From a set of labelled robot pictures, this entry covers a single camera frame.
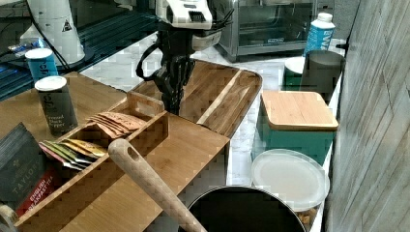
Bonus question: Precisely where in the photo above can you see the blue salt shaker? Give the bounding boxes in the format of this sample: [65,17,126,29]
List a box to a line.
[25,48,58,82]

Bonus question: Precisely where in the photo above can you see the clear jar with plastic lid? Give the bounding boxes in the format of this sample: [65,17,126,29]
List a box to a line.
[251,149,330,232]

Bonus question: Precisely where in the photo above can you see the grey pepper shaker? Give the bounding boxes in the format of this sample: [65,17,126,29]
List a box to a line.
[35,75,78,136]

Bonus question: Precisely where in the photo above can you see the teal canister with wooden lid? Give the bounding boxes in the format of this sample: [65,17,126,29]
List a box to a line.
[250,90,338,164]

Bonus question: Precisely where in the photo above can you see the red English breakfast tea box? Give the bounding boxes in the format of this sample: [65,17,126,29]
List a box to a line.
[15,166,61,217]

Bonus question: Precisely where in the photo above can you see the blue white carton bottle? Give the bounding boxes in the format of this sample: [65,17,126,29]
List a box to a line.
[303,13,336,56]

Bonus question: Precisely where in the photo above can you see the brown tea bags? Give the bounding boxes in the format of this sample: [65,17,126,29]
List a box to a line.
[87,111,145,138]

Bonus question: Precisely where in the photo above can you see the wooden drawer cabinet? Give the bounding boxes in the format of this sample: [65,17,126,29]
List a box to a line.
[15,72,232,232]

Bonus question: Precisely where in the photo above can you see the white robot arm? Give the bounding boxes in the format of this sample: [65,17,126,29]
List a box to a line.
[135,0,234,115]

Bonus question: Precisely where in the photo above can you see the stainless toaster oven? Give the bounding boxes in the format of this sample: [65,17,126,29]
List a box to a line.
[209,0,317,62]

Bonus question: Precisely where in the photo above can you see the wooden tea bag organizer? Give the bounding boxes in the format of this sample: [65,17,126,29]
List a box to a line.
[15,92,167,232]

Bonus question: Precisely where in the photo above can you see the dark grey cup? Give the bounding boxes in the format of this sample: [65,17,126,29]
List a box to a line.
[300,50,345,103]

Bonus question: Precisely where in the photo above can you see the black utensil holder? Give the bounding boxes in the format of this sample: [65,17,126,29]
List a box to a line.
[189,186,307,232]

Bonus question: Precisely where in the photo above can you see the green yellow tea bags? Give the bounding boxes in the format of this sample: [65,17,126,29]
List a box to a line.
[39,139,107,170]

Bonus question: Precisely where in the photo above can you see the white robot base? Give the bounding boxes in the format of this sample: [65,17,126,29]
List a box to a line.
[20,0,94,71]

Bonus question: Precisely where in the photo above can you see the Taylors tea box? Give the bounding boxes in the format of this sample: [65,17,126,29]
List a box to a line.
[0,123,45,203]

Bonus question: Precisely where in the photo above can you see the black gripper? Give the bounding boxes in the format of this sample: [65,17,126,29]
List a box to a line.
[135,30,195,115]

